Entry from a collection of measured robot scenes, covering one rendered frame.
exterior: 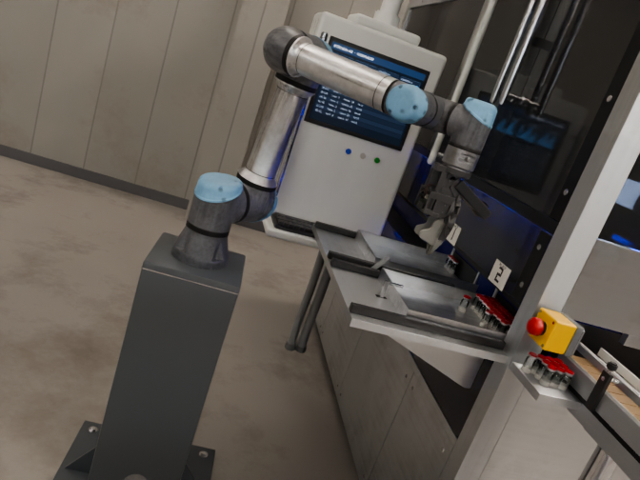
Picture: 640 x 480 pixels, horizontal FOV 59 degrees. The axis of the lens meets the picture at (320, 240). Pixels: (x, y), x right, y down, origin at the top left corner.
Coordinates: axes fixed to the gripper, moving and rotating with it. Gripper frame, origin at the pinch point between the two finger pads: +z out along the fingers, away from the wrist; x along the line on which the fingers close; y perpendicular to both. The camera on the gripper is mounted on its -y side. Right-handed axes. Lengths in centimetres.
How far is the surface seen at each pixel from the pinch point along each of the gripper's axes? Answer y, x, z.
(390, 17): 6, -94, -56
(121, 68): 133, -332, 15
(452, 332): -9.3, 7.7, 16.0
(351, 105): 11, -89, -22
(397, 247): -13, -54, 16
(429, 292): -13.0, -19.5, 17.1
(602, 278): -35.9, 12.0, -7.6
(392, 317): 6.2, 7.7, 15.9
